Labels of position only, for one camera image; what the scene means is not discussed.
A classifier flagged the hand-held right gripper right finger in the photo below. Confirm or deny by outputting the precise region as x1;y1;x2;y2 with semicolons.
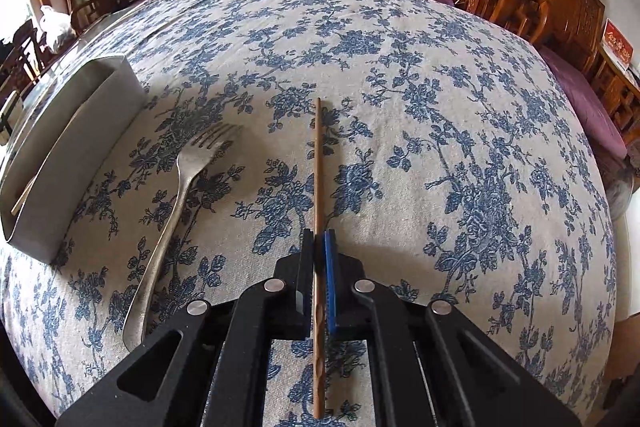
324;229;583;427

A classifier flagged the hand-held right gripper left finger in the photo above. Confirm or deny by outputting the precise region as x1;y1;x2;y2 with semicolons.
54;229;315;427

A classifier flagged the brown wooden chopstick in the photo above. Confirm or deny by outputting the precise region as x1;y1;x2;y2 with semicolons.
312;97;327;419
10;174;40;216

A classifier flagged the metal tray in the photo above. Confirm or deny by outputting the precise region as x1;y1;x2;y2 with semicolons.
0;55;147;264

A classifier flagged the metal fork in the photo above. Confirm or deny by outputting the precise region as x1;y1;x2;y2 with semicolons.
122;122;242;354

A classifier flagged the blue floral tablecloth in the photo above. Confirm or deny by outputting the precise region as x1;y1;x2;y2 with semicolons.
0;0;618;427

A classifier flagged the wooden cabinet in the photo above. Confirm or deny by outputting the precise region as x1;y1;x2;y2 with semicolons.
589;52;640;135

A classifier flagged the white plastic bag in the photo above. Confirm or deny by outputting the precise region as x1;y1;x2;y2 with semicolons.
39;5;75;54

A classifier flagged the dark wooden chair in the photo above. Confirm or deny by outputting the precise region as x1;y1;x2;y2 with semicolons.
0;19;48;108

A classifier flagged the red booklet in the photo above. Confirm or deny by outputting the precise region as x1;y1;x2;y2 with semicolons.
599;18;635;74

